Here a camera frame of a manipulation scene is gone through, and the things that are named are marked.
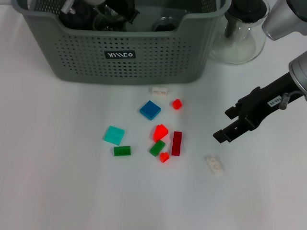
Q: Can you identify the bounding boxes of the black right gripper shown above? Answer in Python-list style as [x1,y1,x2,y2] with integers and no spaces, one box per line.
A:
[212,71,303,144]

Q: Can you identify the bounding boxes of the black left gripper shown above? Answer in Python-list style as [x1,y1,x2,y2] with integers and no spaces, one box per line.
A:
[106,0,141,25]

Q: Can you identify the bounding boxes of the glass teacup with black sleeve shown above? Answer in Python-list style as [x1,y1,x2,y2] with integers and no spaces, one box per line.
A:
[151,16,179,32]
[92,6,128,31]

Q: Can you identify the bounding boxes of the grey-green perforated storage bin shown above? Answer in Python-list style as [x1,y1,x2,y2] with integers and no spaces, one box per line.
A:
[11,0,232,86]

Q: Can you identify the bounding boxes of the white two-stud flat plate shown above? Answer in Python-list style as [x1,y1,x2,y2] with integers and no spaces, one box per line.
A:
[204,154,225,177]

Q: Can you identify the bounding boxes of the black ceramic teapot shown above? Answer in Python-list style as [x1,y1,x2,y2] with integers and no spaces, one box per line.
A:
[59,7,95,31]

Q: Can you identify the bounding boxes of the dark red long brick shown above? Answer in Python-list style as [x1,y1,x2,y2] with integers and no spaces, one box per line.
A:
[171,131,182,156]

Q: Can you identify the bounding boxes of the red-orange sloped brick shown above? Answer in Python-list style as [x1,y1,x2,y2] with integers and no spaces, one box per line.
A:
[153,124,169,142]

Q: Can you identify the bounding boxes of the glass carafe with black lid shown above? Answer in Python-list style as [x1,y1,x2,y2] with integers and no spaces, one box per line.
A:
[208,0,271,65]

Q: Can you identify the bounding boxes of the white building brick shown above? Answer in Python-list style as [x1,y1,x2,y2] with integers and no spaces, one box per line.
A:
[152,86,168,97]

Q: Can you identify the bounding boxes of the green two-stud brick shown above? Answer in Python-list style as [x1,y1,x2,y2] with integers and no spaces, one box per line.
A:
[113,145,132,157]
[149,140,166,158]

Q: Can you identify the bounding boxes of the blue square building plate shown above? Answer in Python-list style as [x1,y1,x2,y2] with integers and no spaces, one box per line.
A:
[139,100,162,120]

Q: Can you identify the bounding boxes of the teal square building plate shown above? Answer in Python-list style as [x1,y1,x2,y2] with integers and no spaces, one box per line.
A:
[103,125,126,146]

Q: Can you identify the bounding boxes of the left gripper cable with plug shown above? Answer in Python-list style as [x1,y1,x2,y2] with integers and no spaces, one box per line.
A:
[61,0,75,14]

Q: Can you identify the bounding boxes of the gripper cable with plug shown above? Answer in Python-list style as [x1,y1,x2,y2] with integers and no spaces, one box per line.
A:
[61,0,75,14]
[279,90,304,110]

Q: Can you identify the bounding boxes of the right gripper cable with plug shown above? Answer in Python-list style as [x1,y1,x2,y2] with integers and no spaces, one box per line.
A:
[279,90,304,110]

